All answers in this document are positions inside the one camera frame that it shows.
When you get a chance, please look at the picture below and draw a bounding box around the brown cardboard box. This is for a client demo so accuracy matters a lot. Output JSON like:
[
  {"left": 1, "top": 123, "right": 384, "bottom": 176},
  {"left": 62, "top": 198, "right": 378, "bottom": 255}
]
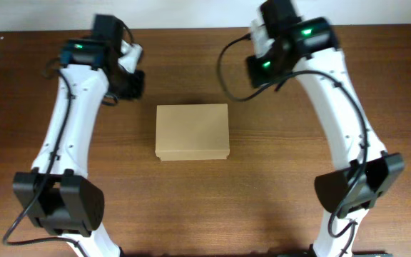
[{"left": 155, "top": 104, "right": 230, "bottom": 161}]

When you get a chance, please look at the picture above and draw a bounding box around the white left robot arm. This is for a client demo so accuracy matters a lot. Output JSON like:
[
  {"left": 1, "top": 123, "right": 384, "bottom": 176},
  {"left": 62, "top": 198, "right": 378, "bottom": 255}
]
[{"left": 12, "top": 14, "right": 145, "bottom": 256}]

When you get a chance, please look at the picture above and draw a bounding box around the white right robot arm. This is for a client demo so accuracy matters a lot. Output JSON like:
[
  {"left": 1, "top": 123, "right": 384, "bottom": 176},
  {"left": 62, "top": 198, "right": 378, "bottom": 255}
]
[{"left": 246, "top": 0, "right": 405, "bottom": 256}]

